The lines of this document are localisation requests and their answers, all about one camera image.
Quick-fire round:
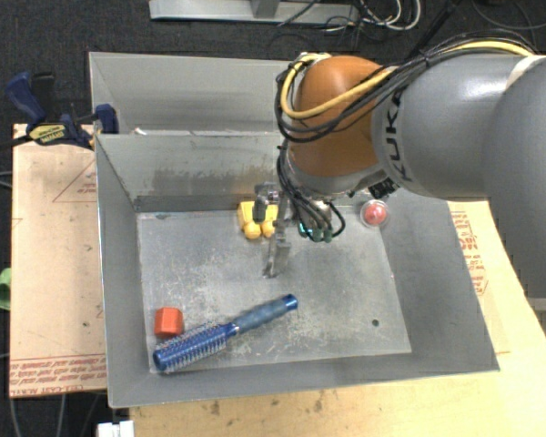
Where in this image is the yellow toy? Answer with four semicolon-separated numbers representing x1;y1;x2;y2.
236;200;278;240

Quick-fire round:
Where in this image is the black cylinder on white bracket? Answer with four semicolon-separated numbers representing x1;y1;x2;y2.
367;177;399;200

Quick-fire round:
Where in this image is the grey metal bin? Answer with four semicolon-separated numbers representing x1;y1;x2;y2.
88;51;501;410

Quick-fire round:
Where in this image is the red ball in clear dome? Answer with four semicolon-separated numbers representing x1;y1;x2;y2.
359;199;389;229

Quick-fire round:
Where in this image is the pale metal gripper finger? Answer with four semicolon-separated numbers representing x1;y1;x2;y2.
270;239;293;279
262;239;280;279

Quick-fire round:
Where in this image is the brown cardboard board, red print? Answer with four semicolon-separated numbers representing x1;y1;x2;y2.
8;123;490;400

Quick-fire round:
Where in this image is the blue hairbrush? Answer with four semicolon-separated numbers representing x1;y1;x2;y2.
152;293;299;374

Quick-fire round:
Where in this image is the orange-red block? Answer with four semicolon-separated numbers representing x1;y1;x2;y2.
153;307;185;340

